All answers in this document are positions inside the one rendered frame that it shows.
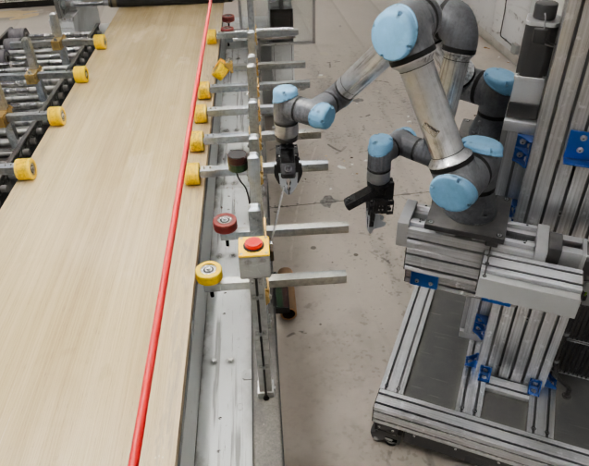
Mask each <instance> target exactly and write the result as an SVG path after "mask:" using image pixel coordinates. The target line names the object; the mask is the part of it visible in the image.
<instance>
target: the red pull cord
mask: <svg viewBox="0 0 589 466"><path fill-rule="evenodd" d="M212 3H213V0H209V5H208V10H207V15H206V21H205V26H204V31H203V37H202V47H201V52H200V57H199V63H198V67H197V73H196V79H195V84H194V89H193V95H192V100H191V106H190V115H189V121H188V126H187V131H186V137H185V142H184V147H183V153H182V158H181V163H180V169H179V174H178V184H177V189H176V195H175V200H174V205H173V211H172V216H171V221H170V227H169V232H168V238H167V243H166V253H165V258H164V263H163V269H162V274H161V279H160V285H159V290H158V295H157V301H156V306H155V312H154V317H153V327H152V333H151V337H150V343H149V348H148V353H147V359H146V364H145V370H144V375H143V380H142V386H141V395H140V401H139V407H138V411H137V417H136V423H135V427H134V433H133V438H132V444H131V449H130V454H129V465H128V466H139V463H140V457H141V446H142V440H143V435H144V428H145V423H146V417H147V411H148V405H149V399H150V393H151V387H152V381H153V370H154V365H155V359H156V352H157V347H158V341H159V335H160V329H161V323H162V317H163V311H164V306H165V299H166V289H167V283H168V277H169V271H170V265H171V259H172V253H173V248H174V241H175V236H176V230H177V224H178V213H179V207H180V201H181V195H182V190H183V183H184V177H185V172H186V165H187V160H188V154H189V148H190V137H191V132H192V125H193V119H194V114H195V107H196V102H197V96H198V90H199V84H200V78H201V73H202V62H203V56H204V49H205V44H206V38H207V32H208V26H209V20H210V14H211V8H212Z"/></svg>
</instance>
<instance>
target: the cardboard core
mask: <svg viewBox="0 0 589 466"><path fill-rule="evenodd" d="M277 273H278V274H288V273H293V271H292V270H291V269H290V268H288V267H283V268H281V269H279V270H278V272H277ZM288 298H289V310H290V313H281V314H280V316H281V317H282V318H283V319H285V320H292V319H294V318H295V317H296V316H297V307H296V298H295V288H294V287H288Z"/></svg>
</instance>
